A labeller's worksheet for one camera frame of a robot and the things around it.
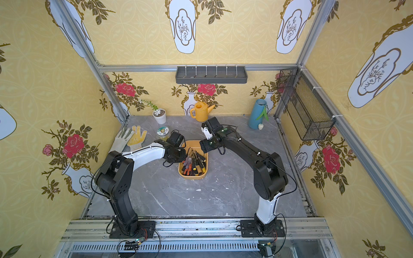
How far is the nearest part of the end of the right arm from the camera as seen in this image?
2.11ft

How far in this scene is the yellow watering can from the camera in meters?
1.15

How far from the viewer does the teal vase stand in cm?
102

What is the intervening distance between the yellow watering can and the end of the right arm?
0.33 m

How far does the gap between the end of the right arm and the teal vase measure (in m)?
0.40

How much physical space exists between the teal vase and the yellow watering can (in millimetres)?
291
